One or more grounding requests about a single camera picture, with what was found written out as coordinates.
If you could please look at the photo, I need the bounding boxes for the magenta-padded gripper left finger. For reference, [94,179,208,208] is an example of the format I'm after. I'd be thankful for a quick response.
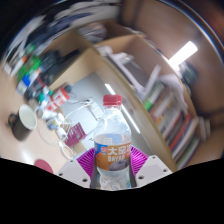
[57,147,98,189]

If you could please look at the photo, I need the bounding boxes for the white power strip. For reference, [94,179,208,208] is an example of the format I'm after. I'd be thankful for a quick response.
[88,98,104,121]

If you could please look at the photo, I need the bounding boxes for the green box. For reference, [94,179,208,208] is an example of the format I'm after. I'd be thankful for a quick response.
[16,54,42,83]

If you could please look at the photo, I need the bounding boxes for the clear red-capped water bottle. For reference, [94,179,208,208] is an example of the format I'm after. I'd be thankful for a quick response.
[93,94,133,192]

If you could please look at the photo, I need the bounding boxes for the wooden shelf unit with books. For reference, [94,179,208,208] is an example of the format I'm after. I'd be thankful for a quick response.
[43,19,214,171]

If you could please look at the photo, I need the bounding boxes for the red and white canister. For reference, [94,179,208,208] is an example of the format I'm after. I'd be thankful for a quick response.
[44,84,73,112]

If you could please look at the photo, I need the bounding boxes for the flat round red coaster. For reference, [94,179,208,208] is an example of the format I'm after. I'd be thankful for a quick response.
[34,158,54,175]

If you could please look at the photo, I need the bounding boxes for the ceiling light tube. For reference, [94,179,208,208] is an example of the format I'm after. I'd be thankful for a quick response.
[168,40,199,68]

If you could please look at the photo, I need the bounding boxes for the black mug white inside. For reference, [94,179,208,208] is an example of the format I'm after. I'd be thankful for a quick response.
[7,103,38,142]

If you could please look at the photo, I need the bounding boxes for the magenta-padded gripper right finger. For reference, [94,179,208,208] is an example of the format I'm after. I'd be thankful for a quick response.
[129,145,174,189]

